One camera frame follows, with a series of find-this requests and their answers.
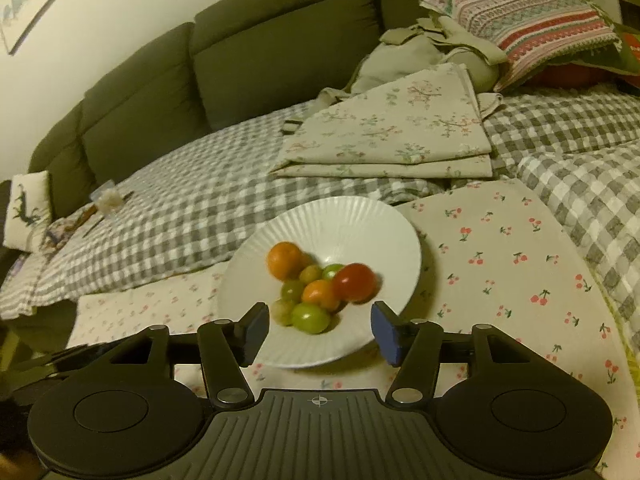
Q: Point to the red cushion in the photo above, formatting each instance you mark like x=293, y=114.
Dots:
x=570, y=75

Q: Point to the large orange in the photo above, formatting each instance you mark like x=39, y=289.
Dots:
x=284, y=260

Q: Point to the striped patterned pillow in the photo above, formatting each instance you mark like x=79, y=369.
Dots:
x=520, y=15

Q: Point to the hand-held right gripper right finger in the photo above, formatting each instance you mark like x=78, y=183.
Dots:
x=385, y=332

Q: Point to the white ribbed plate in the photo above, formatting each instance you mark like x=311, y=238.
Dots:
x=350, y=230

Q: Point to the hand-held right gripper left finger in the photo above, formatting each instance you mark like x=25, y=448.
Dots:
x=257, y=332

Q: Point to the patterned purple cloth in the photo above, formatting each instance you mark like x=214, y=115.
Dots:
x=60, y=232

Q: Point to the small orange tangerine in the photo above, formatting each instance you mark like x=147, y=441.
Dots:
x=322, y=294

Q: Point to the beige garment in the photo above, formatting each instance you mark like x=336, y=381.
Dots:
x=400, y=60

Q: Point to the clear plastic container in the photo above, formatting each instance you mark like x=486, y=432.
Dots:
x=107, y=199

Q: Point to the white pillow with animal print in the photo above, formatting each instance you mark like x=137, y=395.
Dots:
x=27, y=210

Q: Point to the red tomato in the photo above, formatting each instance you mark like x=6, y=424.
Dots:
x=354, y=282

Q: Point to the orange package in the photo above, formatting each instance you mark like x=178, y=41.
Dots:
x=631, y=50

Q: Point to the green sofa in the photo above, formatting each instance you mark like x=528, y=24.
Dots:
x=250, y=60

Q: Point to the folded floral cloth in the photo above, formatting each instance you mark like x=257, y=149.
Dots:
x=390, y=125

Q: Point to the small green fruit with calyx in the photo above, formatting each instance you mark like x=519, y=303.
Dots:
x=331, y=271

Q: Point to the yellow-green jujube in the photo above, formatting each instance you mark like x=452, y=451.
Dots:
x=291, y=289
x=310, y=273
x=281, y=311

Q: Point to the cherry print cloth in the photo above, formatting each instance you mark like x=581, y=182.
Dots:
x=500, y=270

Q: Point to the large green fruit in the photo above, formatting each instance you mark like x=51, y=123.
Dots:
x=311, y=317

